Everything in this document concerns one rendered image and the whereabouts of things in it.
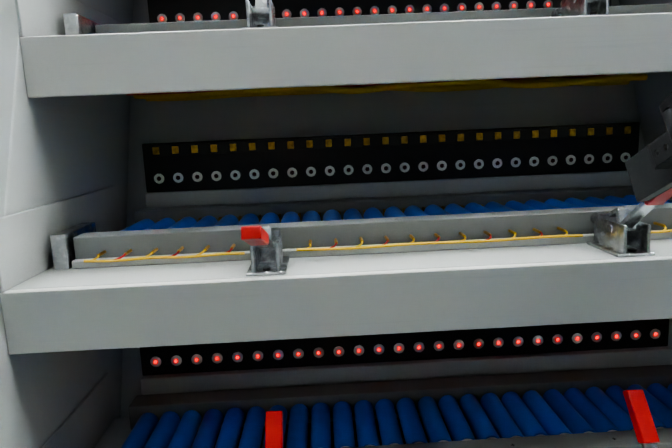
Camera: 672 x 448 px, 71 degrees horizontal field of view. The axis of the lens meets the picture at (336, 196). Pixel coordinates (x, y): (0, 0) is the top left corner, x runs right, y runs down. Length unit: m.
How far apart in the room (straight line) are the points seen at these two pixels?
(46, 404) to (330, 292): 0.24
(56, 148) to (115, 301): 0.16
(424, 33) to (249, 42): 0.13
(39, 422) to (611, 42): 0.53
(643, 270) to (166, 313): 0.34
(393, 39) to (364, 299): 0.20
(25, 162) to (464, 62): 0.34
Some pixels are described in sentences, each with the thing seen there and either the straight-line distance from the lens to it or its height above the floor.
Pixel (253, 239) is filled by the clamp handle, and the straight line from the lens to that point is 0.28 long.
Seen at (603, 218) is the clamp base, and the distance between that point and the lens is 0.42.
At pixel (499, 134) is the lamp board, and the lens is 0.54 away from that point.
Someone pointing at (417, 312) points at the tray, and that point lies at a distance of 0.34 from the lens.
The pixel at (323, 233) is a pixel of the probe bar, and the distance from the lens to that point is 0.38.
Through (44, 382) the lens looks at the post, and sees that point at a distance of 0.45.
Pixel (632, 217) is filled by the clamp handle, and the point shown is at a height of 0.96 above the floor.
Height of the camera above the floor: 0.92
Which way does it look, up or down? 10 degrees up
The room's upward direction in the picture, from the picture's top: 3 degrees counter-clockwise
